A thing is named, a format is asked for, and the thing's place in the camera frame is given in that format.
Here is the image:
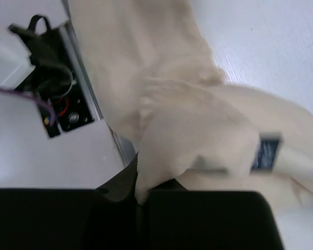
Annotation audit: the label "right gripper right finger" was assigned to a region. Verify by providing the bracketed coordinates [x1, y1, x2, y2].
[140, 180, 284, 249]

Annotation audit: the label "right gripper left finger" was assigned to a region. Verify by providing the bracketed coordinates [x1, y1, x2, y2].
[0, 158, 137, 249]

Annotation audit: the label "beige trousers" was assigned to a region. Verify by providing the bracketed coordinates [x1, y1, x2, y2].
[68, 1, 313, 208]

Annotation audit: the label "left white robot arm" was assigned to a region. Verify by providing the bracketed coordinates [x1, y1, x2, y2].
[0, 15, 75, 126]

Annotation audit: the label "aluminium front rail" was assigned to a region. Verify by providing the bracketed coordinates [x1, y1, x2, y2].
[58, 20, 136, 166]

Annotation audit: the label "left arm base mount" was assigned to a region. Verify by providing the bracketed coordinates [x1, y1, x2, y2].
[8, 15, 102, 138]

